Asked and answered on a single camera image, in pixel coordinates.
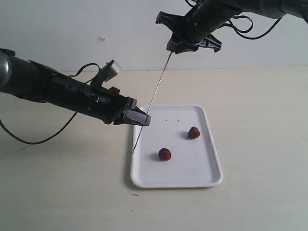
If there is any white rectangular plastic tray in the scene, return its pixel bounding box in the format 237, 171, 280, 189
130, 104, 223, 189

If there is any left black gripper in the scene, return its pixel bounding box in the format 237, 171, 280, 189
47, 73, 151, 126

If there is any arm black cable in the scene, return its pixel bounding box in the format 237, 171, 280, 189
0, 63, 102, 145
185, 0, 282, 40

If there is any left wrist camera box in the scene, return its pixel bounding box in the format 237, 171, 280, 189
90, 60, 121, 88

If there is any thin metal skewer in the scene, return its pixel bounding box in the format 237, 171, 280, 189
131, 51, 172, 154

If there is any left black Piper robot arm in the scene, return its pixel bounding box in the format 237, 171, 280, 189
0, 49, 151, 126

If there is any dark red fruit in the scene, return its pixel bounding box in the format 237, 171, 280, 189
187, 126, 200, 139

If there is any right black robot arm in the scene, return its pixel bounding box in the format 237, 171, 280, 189
155, 0, 308, 54

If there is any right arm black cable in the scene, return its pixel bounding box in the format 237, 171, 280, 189
185, 0, 282, 40

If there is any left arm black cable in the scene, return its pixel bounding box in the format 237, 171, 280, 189
0, 63, 102, 145

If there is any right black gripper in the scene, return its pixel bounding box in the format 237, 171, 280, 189
155, 0, 236, 54

